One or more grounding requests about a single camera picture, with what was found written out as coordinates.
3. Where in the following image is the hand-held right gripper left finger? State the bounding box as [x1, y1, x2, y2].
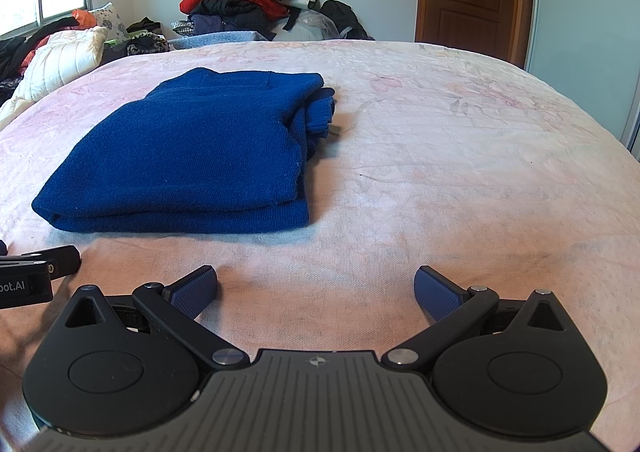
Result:
[64, 264, 249, 368]

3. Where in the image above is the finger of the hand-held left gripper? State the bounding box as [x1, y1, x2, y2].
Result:
[0, 246, 82, 281]

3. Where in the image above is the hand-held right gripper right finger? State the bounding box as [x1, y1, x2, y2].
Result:
[381, 266, 573, 367]

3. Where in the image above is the blue knit sweater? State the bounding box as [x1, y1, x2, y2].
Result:
[31, 66, 337, 235]

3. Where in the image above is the black clothes heap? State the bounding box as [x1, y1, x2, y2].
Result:
[0, 16, 81, 95]

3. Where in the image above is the pink bed sheet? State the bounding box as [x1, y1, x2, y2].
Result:
[0, 38, 640, 452]

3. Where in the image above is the white quilted pillow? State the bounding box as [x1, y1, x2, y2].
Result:
[15, 26, 110, 101]

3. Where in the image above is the leopard pattern cloth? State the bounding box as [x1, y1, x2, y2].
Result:
[126, 33, 173, 57]

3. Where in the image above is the white floral pillow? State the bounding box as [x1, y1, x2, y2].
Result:
[89, 2, 130, 40]

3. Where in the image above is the light blue blanket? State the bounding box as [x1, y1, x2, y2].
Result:
[170, 30, 273, 50]

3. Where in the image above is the window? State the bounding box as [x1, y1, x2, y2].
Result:
[0, 0, 92, 37]

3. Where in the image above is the clear plastic bag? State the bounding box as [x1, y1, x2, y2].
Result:
[274, 10, 341, 42]

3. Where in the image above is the pale glass wardrobe door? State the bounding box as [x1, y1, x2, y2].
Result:
[524, 0, 640, 153]

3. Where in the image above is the black bag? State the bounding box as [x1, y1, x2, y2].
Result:
[320, 0, 376, 41]

